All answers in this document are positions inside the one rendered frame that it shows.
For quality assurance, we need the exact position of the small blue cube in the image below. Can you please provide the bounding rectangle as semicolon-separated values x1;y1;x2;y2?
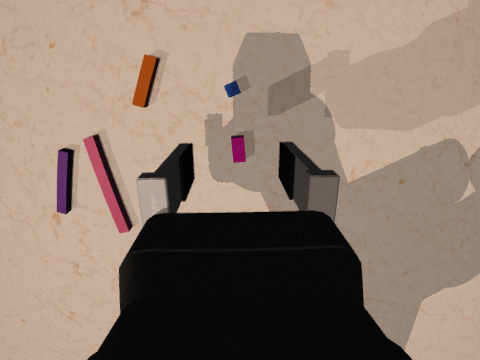
224;81;241;98

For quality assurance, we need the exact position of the pink rod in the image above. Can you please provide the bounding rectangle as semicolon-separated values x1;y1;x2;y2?
83;134;133;233

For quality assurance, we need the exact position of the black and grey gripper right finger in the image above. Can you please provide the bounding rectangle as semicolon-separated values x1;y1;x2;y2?
279;142;340;222

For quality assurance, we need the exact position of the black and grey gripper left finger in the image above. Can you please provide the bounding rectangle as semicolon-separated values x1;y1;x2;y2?
136;143;195;226

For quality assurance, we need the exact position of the orange rod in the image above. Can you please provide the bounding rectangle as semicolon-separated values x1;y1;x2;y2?
132;54;160;108

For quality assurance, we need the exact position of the purple rod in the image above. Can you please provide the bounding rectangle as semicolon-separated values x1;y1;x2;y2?
57;148;74;214

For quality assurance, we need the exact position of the magenta rod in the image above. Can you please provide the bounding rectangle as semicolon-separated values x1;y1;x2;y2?
231;135;246;163

